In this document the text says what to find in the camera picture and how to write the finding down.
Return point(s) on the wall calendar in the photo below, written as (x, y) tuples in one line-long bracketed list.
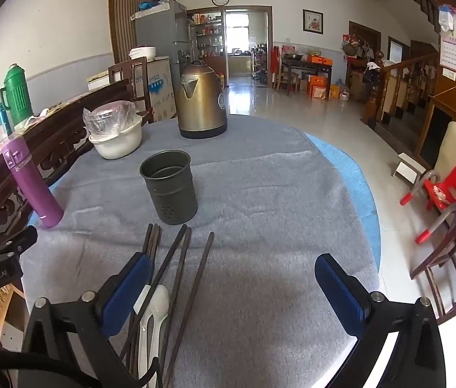
[(454, 52)]

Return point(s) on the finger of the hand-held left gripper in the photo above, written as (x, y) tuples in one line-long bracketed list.
[(17, 240)]

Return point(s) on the brown wooden chair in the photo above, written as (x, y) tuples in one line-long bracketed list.
[(129, 64)]

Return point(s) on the wooden stair railing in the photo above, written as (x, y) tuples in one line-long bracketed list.
[(393, 85)]

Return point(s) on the brown wooden chopstick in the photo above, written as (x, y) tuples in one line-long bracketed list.
[(156, 242), (146, 238), (151, 240)]

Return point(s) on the clear water jug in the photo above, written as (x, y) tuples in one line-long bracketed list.
[(344, 92)]

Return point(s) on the white plastic basin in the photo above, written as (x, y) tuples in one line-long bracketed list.
[(116, 145)]

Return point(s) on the white step stool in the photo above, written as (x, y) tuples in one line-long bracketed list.
[(407, 169)]

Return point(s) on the teal bottle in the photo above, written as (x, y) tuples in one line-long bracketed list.
[(5, 121)]

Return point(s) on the white wall switch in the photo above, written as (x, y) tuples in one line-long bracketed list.
[(449, 74)]

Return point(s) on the white printed chest freezer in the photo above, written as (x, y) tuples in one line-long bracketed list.
[(161, 89)]

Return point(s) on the grey metal utensil holder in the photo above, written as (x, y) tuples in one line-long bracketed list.
[(171, 198)]

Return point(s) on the carved wooden bench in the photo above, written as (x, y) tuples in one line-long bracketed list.
[(62, 137)]

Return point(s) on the green thermos flask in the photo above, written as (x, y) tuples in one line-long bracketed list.
[(17, 93)]

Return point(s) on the brown slatted door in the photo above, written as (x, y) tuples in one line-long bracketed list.
[(129, 12)]

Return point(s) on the glass shelf cabinet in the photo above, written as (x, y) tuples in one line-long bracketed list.
[(207, 32)]

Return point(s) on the dark wooden side table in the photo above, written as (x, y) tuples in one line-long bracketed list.
[(304, 66)]

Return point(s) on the white spoon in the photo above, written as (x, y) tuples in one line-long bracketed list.
[(159, 303)]

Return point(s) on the grey table cloth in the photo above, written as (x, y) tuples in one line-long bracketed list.
[(260, 210)]

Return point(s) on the red child chair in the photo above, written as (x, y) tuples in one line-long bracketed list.
[(440, 194)]

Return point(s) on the plain white chest freezer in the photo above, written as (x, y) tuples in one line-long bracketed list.
[(98, 81)]

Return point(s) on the purple thermos bottle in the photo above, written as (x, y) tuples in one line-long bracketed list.
[(34, 186)]

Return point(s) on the upright orange carton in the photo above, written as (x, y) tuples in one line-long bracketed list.
[(320, 87)]

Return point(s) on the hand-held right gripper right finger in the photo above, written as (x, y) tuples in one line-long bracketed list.
[(339, 295)]

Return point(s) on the bronze electric kettle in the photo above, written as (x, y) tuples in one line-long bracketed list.
[(201, 105)]

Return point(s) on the dark wooden door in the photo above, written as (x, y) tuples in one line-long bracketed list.
[(367, 34)]

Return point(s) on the grey refrigerator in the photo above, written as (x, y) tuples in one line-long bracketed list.
[(159, 32)]

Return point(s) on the flat orange box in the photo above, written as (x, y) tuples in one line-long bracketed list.
[(320, 60)]

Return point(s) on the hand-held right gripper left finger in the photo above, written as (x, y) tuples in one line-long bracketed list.
[(125, 295)]

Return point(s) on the framed wall picture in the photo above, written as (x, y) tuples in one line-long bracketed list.
[(312, 20)]

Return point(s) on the white rice cooker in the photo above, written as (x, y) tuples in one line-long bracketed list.
[(143, 53)]

